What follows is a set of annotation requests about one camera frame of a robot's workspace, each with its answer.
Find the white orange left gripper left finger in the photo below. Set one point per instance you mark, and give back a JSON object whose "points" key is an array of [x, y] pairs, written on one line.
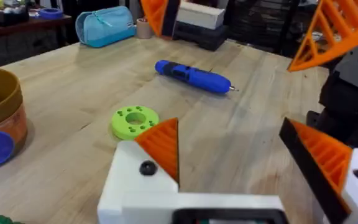
{"points": [[129, 186]]}

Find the grey and black right gripper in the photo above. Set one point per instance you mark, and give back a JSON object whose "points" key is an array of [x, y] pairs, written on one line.
{"points": [[346, 105]]}

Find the white orange left gripper right finger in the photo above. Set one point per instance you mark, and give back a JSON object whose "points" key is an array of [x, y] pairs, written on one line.
{"points": [[328, 161]]}

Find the finger of the white orange right gripper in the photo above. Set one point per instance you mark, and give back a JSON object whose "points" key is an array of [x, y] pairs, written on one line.
{"points": [[158, 14]]}

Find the blue electric screwdriver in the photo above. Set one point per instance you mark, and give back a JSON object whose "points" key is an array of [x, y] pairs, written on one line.
{"points": [[194, 77]]}

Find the green toy vegetable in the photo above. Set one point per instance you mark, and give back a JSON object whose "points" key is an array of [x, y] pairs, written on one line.
{"points": [[6, 220]]}

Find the beige tape roll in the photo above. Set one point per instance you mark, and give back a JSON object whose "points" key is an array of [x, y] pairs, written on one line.
{"points": [[143, 29]]}

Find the white box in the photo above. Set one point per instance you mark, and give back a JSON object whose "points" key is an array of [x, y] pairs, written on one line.
{"points": [[200, 15]]}

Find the black box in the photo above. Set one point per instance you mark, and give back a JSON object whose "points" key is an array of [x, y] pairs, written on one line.
{"points": [[202, 37]]}

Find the light blue zip bag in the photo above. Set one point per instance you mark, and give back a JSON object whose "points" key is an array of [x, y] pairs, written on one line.
{"points": [[104, 26]]}

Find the green disc with holes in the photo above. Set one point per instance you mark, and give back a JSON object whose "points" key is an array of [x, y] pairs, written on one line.
{"points": [[123, 124]]}

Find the blue tape roll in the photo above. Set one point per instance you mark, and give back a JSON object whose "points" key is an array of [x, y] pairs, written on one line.
{"points": [[51, 13]]}

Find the dark wooden side table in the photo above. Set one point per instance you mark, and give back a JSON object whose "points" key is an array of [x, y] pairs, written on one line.
{"points": [[17, 29]]}

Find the brown toy tub with blue label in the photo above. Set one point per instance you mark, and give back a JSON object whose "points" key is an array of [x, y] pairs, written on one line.
{"points": [[8, 109]]}

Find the black tray with clutter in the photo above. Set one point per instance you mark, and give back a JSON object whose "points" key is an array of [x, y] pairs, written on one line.
{"points": [[11, 15]]}

